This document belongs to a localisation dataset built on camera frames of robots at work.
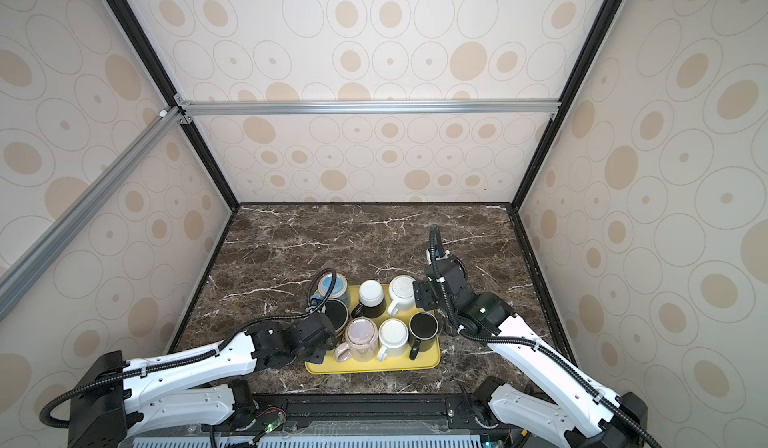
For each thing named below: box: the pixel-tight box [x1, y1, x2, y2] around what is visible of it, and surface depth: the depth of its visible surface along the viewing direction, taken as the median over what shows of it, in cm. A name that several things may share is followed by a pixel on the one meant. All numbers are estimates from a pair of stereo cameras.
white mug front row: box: [377, 318, 409, 362], surface depth 81 cm
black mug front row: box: [408, 311, 439, 361], surface depth 80 cm
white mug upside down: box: [388, 274, 416, 317], surface depth 88 cm
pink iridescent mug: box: [334, 317, 379, 363], surface depth 78 cm
